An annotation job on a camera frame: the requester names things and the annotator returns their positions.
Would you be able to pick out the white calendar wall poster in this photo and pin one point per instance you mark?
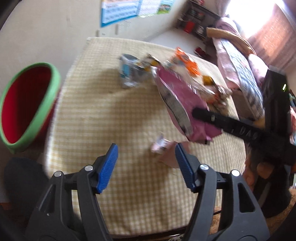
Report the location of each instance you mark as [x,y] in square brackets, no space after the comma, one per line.
[154,7]

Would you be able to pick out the hand holding other gripper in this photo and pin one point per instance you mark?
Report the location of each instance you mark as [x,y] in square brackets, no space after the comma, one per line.
[263,170]

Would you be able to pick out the orange snack wrapper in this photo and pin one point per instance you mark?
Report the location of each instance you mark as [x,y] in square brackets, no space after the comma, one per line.
[187,61]

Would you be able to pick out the white patterned crumpled wrapper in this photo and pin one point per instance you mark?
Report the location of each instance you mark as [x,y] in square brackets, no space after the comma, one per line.
[216,96]

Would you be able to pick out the blue pinyin wall poster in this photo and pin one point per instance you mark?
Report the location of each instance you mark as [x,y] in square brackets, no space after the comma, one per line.
[115,11]

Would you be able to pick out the large pink foil bag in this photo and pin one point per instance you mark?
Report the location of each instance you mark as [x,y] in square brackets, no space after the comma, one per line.
[180,100]

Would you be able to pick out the red slippers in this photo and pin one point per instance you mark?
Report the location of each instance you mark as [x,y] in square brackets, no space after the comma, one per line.
[201,53]

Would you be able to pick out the yellow checked tablecloth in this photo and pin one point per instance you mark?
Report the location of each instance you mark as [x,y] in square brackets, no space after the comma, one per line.
[144,196]

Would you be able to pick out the pink patterned curtain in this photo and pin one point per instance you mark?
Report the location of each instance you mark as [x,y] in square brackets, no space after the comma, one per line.
[274,43]

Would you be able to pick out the brown paper scrap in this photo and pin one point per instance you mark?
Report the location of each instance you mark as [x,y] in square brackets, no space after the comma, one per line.
[165,151]

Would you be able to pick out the dark metal shelf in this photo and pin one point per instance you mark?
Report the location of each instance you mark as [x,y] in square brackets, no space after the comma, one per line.
[194,19]

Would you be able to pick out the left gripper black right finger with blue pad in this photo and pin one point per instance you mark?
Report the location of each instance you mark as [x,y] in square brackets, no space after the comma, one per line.
[225,209]

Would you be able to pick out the yellow black snack wrapper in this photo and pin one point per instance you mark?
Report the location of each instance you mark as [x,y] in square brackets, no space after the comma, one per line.
[148,62]

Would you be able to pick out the red bin green rim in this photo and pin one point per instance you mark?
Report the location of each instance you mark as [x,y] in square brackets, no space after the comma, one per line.
[27,106]

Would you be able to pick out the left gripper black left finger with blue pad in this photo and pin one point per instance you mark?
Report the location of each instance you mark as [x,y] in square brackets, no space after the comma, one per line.
[68,208]

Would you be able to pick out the silver blue snack bag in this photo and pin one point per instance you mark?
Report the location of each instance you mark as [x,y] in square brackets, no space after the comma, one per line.
[131,71]

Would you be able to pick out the bed with pink quilt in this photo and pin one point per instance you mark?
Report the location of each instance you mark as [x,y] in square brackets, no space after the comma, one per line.
[241,68]

